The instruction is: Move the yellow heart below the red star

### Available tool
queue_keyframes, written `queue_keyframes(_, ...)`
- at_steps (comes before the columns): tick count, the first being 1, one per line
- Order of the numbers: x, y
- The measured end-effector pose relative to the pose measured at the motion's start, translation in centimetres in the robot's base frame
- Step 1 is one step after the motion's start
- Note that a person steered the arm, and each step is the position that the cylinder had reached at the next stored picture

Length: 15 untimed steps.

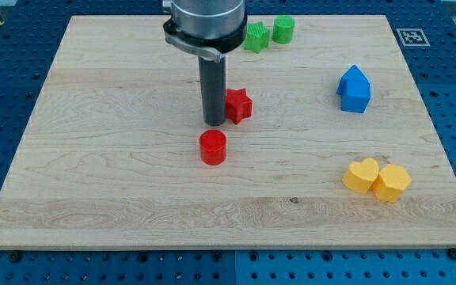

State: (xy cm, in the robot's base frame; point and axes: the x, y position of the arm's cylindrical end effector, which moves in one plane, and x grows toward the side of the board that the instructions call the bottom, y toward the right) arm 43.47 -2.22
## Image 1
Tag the red star block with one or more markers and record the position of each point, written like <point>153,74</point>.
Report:
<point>239,105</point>

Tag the green star block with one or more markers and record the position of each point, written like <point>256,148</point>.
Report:
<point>257,37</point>

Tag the yellow heart block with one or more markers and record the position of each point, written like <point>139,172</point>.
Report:
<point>360,175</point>

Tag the red cylinder block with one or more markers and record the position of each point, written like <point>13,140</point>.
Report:
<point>213,147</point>

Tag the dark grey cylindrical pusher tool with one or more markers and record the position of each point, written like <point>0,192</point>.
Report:
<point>212,77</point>

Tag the light wooden board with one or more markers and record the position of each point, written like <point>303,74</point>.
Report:
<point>110,157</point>

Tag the green cylinder block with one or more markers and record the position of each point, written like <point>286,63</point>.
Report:
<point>283,29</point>

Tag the blue cube block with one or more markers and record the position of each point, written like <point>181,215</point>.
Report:
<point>355,96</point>

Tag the blue house-shaped block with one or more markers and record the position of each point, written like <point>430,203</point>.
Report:
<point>354,74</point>

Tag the yellow hexagon block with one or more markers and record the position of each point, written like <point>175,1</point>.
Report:
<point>391,182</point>

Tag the white fiducial marker tag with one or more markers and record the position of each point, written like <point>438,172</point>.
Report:
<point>412,37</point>

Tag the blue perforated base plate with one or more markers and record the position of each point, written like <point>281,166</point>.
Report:
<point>29,39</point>

